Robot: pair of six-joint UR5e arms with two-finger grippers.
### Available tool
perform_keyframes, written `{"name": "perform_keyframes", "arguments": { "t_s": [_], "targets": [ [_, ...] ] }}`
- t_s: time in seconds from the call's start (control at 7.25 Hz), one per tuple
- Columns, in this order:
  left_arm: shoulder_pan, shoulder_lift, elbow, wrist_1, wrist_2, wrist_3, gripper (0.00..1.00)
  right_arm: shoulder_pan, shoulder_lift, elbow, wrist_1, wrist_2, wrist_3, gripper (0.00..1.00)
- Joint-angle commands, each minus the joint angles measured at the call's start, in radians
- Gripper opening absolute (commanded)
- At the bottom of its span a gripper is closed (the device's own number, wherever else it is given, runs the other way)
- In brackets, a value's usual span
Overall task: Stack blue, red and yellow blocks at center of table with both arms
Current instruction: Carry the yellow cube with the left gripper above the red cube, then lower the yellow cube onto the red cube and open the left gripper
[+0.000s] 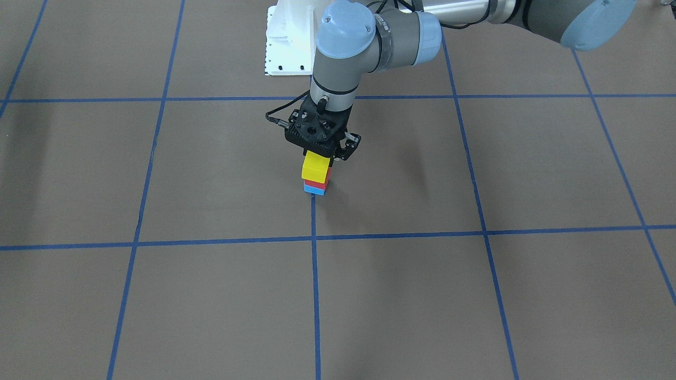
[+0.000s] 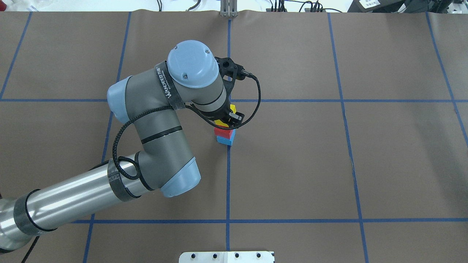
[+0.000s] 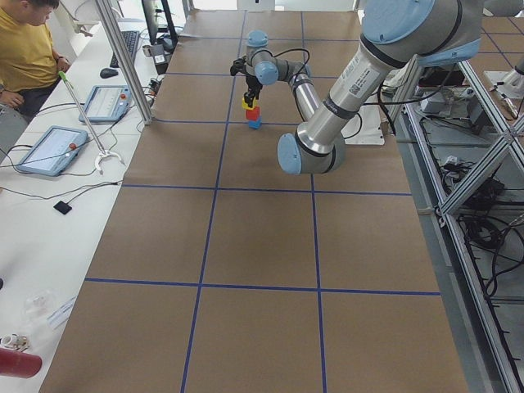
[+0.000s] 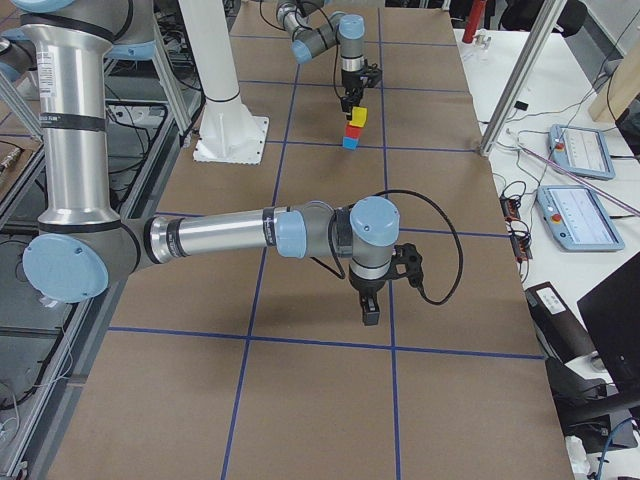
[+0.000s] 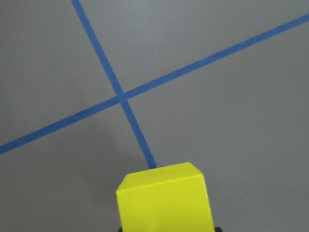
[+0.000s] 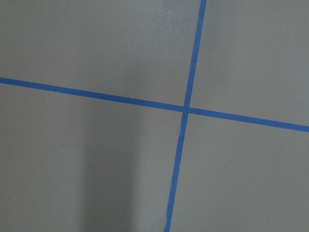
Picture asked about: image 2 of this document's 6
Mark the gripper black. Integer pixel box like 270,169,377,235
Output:
199,99,245,130

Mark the red block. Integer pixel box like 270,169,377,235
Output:
214,128,235,140

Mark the yellow block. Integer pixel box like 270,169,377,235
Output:
214,104,237,127

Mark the blue block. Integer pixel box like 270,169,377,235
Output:
216,130,236,146

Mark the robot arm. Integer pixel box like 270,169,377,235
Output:
1,40,256,254

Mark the aluminium frame post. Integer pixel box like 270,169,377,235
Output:
220,0,238,18

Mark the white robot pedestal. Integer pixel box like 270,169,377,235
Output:
178,251,275,263

